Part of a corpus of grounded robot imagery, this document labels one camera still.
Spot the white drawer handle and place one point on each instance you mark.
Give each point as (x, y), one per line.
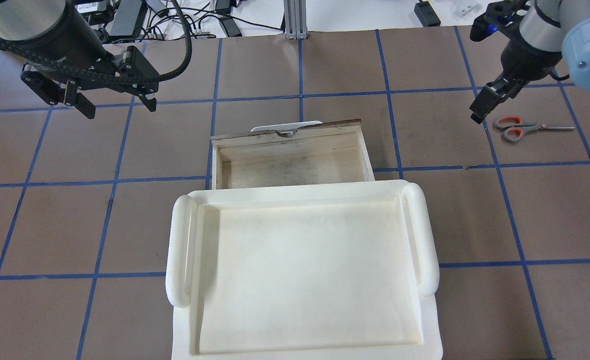
(285, 127)

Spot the light wooden drawer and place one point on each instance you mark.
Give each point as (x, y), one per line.
(331, 152)

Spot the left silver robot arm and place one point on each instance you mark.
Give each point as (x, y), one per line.
(55, 30)

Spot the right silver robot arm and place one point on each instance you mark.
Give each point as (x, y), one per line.
(575, 44)

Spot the white plastic tray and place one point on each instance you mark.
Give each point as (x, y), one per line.
(316, 272)

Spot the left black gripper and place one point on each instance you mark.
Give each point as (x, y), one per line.
(70, 46)

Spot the aluminium frame post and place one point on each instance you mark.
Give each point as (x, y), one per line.
(295, 25)

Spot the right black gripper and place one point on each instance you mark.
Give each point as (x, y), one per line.
(521, 61)

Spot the black power adapter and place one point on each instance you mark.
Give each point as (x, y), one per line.
(426, 14)

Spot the orange grey scissors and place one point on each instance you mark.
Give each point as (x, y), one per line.
(514, 128)

